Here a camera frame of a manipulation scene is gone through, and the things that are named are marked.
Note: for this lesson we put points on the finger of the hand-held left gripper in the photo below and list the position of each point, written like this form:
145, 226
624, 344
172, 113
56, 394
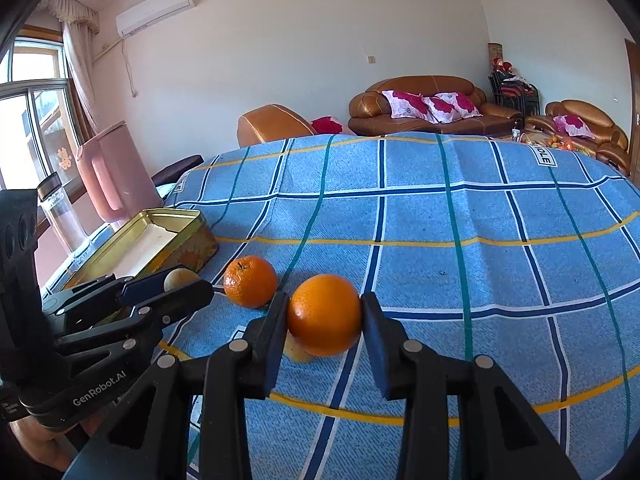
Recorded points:
180, 297
145, 287

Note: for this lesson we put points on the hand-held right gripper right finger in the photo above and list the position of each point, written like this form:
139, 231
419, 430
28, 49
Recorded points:
382, 355

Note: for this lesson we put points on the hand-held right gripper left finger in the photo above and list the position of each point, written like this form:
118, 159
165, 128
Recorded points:
272, 350

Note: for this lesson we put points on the small tan round fruit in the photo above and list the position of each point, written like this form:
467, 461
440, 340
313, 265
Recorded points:
299, 354
181, 278

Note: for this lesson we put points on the golden tin box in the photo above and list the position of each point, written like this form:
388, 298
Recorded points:
200, 245

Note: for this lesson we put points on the large orange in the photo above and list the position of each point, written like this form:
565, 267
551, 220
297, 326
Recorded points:
324, 316

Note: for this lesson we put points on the person's left hand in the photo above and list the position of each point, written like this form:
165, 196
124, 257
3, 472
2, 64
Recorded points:
40, 440

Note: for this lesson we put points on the tangerine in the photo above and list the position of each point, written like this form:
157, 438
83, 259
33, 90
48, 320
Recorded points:
250, 282

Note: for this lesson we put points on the clear glass bottle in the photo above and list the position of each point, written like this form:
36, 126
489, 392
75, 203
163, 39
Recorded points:
62, 215

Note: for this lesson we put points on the pink electric kettle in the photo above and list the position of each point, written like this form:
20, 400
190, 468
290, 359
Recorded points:
120, 175

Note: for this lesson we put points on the blue plaid tablecloth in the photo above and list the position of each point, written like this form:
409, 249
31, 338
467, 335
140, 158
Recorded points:
425, 240

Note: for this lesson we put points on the dark wooden furniture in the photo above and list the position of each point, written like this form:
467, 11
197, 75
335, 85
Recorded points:
177, 167

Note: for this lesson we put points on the window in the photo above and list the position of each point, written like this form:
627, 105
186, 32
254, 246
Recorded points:
35, 125

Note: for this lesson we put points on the orange leather armchair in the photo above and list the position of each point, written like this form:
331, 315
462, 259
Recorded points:
272, 125

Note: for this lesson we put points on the air conditioner pipe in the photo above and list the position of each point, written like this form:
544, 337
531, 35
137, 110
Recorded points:
129, 67

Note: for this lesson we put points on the pink curtain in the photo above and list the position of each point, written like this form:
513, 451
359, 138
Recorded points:
80, 70

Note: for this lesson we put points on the dark red pillow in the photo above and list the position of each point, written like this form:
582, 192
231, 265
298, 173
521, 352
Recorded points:
329, 124

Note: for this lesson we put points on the brown leather sofa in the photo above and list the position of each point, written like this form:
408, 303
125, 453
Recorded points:
425, 84

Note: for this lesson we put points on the pile of oranges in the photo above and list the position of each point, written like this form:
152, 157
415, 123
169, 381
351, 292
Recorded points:
561, 143

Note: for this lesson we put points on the white air conditioner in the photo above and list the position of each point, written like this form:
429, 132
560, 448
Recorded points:
155, 9

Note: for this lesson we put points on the stacked dark chairs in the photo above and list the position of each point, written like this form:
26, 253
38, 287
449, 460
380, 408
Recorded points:
515, 92

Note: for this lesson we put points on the small red floral pillow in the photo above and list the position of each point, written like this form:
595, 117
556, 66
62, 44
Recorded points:
575, 126

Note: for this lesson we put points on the brown leather armchair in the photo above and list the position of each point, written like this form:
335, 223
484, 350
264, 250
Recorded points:
607, 132

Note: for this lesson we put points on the brown wooden door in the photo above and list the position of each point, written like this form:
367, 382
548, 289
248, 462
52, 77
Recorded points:
636, 165

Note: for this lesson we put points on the tall patterned roll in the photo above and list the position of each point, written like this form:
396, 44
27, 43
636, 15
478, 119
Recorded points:
494, 57

